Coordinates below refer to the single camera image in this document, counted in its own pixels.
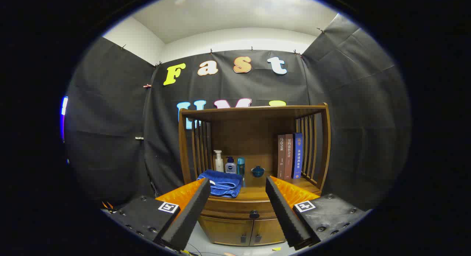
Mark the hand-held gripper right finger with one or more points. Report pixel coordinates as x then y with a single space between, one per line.
283 211

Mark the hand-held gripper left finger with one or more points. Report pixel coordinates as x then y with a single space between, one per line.
191 211

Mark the wooden drawer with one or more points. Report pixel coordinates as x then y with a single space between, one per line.
235 208

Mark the wooden cabinet door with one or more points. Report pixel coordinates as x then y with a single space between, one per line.
224 230
268 232

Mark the wooden countertop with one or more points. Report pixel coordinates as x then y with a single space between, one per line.
257 191

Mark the wooden cabinet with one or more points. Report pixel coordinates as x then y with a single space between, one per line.
243 138

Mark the blue folded towel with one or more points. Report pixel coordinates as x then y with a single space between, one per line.
224 180

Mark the blue lidded teacup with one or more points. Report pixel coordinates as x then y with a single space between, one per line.
257 171

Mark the white pump bottle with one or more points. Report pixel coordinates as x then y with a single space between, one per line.
219 164

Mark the dark brown book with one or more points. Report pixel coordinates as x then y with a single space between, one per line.
281 156

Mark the reddish brown book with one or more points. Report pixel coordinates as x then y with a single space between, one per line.
289 156

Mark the blue book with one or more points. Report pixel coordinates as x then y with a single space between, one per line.
298 156

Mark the white lotion bottle blue cap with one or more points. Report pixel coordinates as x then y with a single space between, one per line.
230 167

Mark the clear teal bottle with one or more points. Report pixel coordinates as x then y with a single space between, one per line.
241 167

